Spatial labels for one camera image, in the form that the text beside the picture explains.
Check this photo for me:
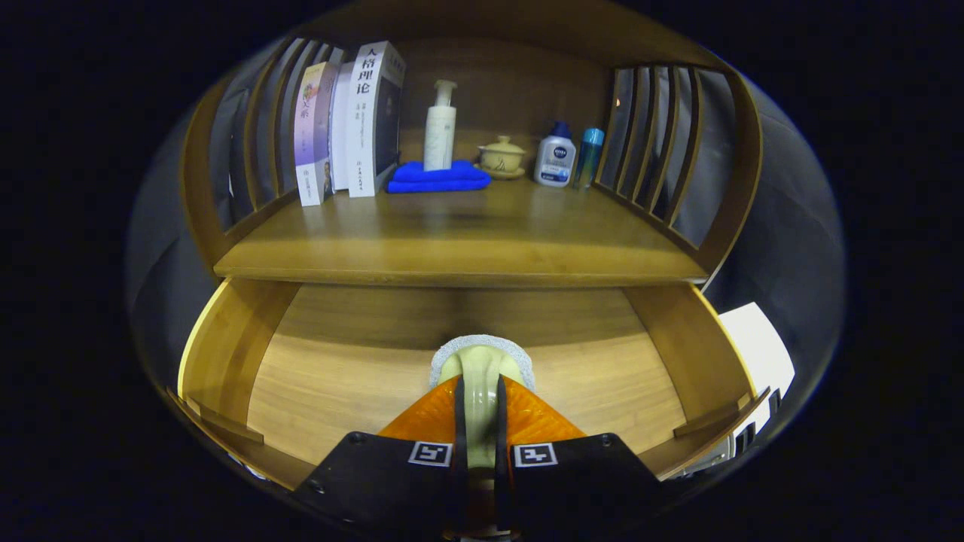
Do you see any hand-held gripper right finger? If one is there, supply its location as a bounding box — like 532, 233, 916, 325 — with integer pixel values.
493, 374, 667, 539

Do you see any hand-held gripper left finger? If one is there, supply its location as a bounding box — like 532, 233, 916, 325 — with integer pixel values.
290, 374, 468, 542

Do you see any pale green brush grey pad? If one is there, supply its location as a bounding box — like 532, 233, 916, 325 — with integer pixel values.
429, 334, 535, 471

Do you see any wooden drawer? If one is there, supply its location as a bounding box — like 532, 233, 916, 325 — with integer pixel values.
167, 277, 773, 490

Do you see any wooden countertop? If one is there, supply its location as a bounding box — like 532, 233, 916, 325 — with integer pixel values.
213, 177, 709, 288

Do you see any blue folded cloth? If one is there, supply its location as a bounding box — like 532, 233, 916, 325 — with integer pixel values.
386, 160, 492, 194

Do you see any beige lidded tea cup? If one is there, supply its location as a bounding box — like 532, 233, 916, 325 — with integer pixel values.
477, 135, 527, 181

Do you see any white bottle with blue cap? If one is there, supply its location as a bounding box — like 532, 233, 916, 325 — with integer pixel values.
533, 121, 578, 187

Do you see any teal bottle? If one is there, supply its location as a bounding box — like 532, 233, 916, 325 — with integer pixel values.
575, 127, 606, 190

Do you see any white pump bottle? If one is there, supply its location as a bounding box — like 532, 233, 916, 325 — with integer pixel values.
423, 79, 459, 172

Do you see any thin white book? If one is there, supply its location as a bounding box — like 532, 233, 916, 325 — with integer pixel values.
330, 64, 355, 193

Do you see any white and black book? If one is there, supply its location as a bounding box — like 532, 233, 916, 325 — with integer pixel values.
346, 41, 407, 199

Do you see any purple book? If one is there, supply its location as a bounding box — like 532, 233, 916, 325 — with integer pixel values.
294, 62, 338, 208

